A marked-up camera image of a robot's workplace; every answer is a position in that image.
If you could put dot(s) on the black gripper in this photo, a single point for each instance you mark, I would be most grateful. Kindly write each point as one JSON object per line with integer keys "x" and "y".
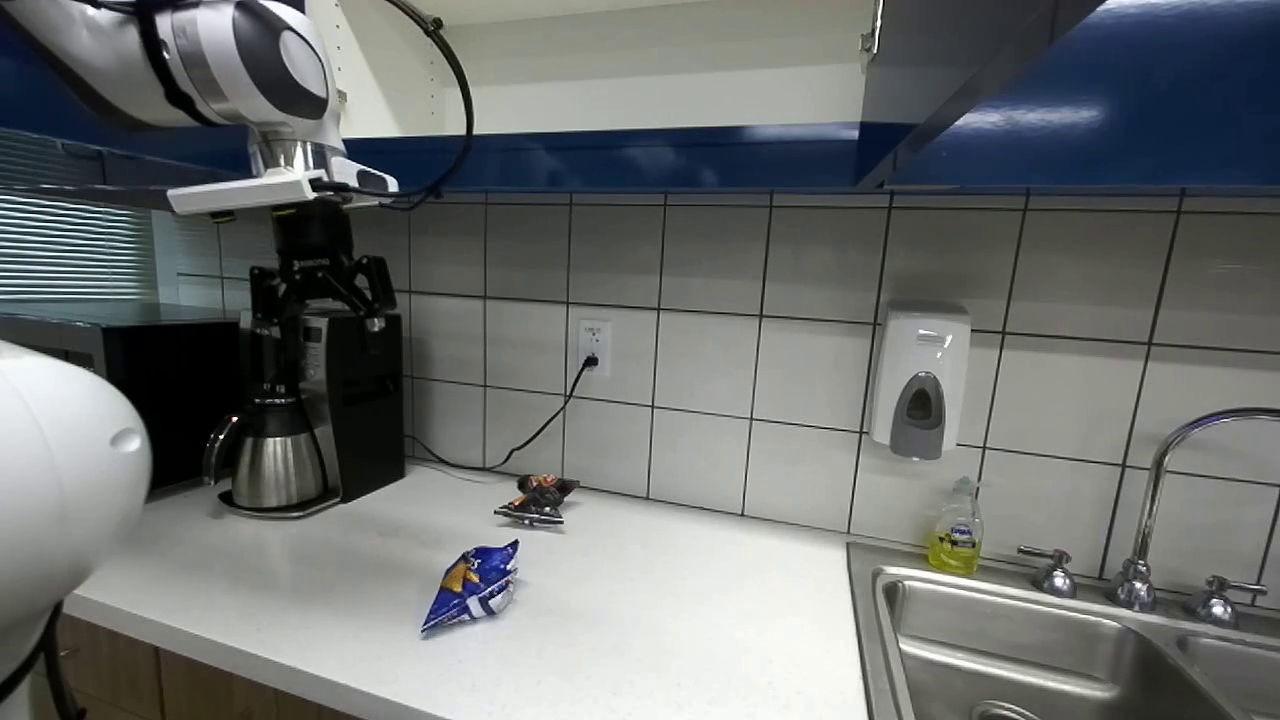
{"x": 314, "y": 236}

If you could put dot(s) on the blue snack packet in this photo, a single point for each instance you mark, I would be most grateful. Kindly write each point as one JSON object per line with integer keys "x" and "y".
{"x": 471, "y": 590}

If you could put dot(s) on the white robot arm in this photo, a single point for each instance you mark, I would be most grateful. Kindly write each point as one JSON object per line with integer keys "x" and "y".
{"x": 80, "y": 55}

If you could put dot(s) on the dark snack packet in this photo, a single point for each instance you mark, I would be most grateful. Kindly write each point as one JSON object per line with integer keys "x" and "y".
{"x": 536, "y": 499}

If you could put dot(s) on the white open cabinet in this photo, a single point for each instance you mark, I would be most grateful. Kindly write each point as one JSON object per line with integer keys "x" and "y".
{"x": 640, "y": 67}

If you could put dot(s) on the wooden base cabinet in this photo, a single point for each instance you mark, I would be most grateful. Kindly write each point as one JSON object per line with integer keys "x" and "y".
{"x": 134, "y": 683}

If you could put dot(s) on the metal cabinet hinge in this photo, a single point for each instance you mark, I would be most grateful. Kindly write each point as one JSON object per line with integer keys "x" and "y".
{"x": 872, "y": 26}

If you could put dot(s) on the blue open cabinet door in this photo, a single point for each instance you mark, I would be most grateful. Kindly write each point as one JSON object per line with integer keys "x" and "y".
{"x": 953, "y": 67}

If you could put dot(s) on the blue closed cabinet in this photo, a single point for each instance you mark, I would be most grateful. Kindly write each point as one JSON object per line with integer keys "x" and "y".
{"x": 1144, "y": 92}

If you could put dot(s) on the black steel coffee maker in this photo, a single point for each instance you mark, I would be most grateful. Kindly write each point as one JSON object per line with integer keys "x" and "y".
{"x": 361, "y": 403}

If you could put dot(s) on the stainless steel carafe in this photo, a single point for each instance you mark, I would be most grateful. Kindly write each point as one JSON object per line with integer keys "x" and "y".
{"x": 274, "y": 462}

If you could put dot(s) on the black microwave oven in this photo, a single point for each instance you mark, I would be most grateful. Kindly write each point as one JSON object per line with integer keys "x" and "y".
{"x": 160, "y": 392}

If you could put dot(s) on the grey slatted blind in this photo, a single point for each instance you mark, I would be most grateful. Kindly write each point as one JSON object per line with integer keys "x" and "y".
{"x": 75, "y": 252}

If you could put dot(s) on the yellow dish soap bottle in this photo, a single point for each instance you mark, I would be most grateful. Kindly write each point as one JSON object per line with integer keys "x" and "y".
{"x": 953, "y": 541}

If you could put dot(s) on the stainless steel sink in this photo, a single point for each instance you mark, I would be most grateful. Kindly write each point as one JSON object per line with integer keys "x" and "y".
{"x": 1012, "y": 641}

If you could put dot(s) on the chrome gooseneck faucet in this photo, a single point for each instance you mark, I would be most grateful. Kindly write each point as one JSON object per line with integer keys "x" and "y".
{"x": 1159, "y": 483}

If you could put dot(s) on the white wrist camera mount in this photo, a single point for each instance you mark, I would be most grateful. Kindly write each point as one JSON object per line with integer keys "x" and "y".
{"x": 274, "y": 190}

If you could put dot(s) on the white wall outlet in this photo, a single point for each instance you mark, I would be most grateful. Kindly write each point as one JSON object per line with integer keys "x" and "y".
{"x": 589, "y": 346}

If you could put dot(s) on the white wall soap dispenser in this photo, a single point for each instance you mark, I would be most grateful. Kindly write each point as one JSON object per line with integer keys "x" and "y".
{"x": 920, "y": 387}

